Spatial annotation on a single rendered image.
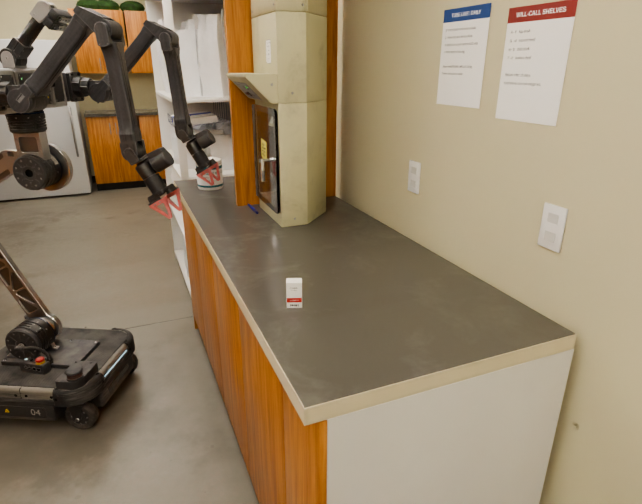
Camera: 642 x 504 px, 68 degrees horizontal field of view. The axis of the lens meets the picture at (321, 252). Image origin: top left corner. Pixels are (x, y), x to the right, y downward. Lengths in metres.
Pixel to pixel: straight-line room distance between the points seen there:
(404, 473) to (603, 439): 0.50
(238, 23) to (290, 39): 0.39
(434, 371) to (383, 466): 0.24
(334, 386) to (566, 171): 0.75
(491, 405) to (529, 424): 0.17
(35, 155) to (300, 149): 1.07
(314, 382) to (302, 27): 1.26
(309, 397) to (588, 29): 0.99
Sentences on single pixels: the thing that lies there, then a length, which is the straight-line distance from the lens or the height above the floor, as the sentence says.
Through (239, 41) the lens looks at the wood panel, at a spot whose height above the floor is 1.63.
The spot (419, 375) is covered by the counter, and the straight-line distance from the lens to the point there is 1.04.
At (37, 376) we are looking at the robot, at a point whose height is 0.24.
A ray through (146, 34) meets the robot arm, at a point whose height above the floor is 1.65.
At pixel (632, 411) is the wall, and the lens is 1.33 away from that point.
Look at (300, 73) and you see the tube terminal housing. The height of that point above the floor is 1.51.
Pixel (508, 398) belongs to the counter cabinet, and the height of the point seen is 0.81.
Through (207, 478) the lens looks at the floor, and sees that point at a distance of 2.16.
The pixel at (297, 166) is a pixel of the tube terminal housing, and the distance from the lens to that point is 1.87.
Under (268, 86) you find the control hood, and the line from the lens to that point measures 1.80.
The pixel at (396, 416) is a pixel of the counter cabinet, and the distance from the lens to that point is 1.07.
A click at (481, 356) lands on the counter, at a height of 0.94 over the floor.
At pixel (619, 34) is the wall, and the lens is 1.24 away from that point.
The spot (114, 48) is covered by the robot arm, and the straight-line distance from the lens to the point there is 1.76.
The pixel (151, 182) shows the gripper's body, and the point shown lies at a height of 1.16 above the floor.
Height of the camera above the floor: 1.54
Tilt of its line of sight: 21 degrees down
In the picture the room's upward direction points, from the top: straight up
